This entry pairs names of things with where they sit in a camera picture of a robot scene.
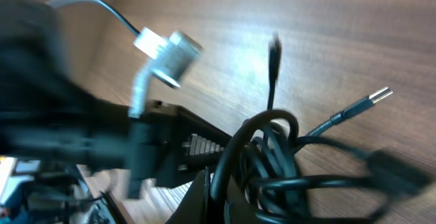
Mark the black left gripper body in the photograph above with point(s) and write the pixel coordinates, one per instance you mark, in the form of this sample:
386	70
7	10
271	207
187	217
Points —
171	144

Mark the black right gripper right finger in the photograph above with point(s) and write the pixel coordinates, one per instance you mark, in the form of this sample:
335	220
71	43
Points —
236	209

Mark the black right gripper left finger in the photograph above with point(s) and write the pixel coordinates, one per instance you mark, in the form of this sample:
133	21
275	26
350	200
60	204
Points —
193	207

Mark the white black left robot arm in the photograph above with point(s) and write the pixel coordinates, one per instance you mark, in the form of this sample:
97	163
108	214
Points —
44	115

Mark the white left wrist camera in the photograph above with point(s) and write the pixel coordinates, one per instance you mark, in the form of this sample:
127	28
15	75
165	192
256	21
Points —
168	60

